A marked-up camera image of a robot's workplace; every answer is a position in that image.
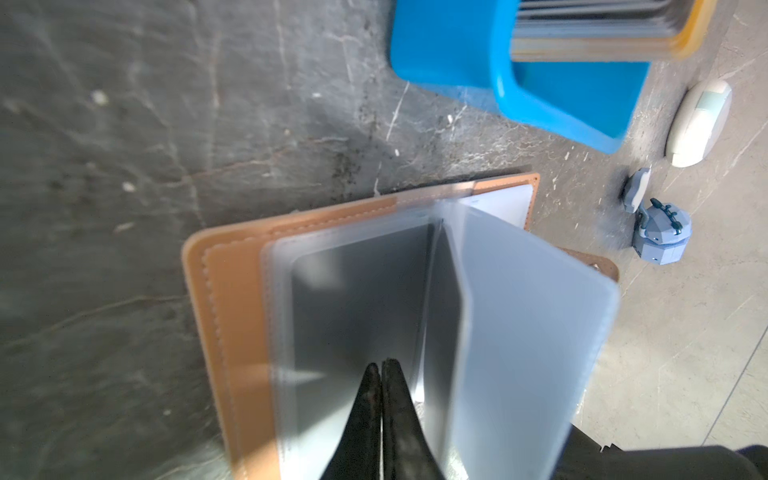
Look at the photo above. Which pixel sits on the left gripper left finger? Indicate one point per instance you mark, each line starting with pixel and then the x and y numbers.
pixel 357 455

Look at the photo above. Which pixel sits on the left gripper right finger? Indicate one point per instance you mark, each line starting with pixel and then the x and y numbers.
pixel 406 454

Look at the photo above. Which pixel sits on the tan leather card holder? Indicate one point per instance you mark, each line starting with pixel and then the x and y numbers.
pixel 496 330

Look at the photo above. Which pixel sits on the blue card box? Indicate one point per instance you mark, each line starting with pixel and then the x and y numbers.
pixel 461 49

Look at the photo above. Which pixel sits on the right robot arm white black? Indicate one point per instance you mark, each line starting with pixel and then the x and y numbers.
pixel 584 458

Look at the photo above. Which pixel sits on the stack of credit cards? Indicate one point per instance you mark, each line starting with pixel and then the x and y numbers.
pixel 609 31

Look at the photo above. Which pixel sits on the blue dish brush toy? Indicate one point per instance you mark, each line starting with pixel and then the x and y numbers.
pixel 662 230

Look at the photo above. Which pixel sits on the white round clock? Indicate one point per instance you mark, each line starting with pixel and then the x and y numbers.
pixel 698 123

